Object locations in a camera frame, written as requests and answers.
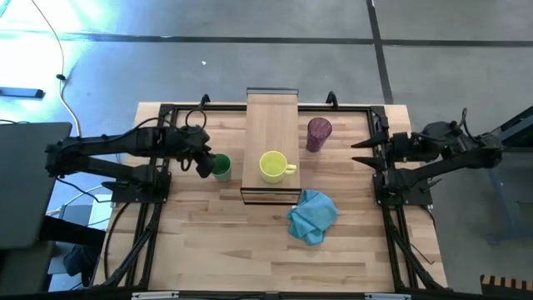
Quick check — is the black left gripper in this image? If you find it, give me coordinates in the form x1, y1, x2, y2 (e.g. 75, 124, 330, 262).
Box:
177, 127, 217, 180

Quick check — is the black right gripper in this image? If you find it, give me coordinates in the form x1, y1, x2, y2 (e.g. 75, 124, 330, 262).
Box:
350, 130, 418, 172

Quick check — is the green plastic cup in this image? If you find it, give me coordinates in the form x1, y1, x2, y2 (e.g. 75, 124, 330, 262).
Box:
211, 152, 232, 183

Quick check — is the purple transparent tumbler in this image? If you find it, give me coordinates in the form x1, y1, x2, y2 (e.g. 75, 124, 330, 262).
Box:
306, 117, 333, 153

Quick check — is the yellow mug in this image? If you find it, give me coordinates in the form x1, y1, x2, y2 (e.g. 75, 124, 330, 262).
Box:
258, 150, 298, 185

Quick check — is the black floor tape strip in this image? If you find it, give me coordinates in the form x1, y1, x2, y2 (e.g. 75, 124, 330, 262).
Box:
366, 0, 395, 105

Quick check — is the blue cloth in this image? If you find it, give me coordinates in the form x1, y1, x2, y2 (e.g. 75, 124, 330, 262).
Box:
286, 189, 341, 247

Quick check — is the white box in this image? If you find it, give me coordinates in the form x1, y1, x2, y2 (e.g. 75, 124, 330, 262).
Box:
57, 193, 113, 228

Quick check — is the blue-grey metal cart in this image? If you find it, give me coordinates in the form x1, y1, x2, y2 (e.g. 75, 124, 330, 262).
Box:
459, 106, 533, 245

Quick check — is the dark cloth bundle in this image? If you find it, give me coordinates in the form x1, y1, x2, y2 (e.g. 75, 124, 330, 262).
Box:
62, 243, 99, 278

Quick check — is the grey desk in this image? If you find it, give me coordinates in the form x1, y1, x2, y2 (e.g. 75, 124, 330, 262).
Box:
0, 122, 74, 251

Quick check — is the black flat bar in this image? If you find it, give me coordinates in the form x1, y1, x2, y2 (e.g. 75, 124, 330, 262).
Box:
0, 86, 46, 100

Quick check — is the orange black striped block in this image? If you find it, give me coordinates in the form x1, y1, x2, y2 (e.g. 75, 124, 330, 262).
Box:
480, 273, 533, 298

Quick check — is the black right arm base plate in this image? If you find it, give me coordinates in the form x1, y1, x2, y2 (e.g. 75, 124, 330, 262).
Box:
373, 172, 434, 208

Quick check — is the wooden shelf with black frame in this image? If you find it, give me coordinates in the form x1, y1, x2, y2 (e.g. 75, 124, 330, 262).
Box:
240, 86, 303, 205

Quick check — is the white bracket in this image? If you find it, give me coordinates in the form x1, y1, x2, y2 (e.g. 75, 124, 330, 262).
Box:
365, 292, 412, 300
132, 291, 180, 300

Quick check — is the white floor cable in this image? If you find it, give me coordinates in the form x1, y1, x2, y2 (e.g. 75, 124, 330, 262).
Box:
31, 0, 82, 138

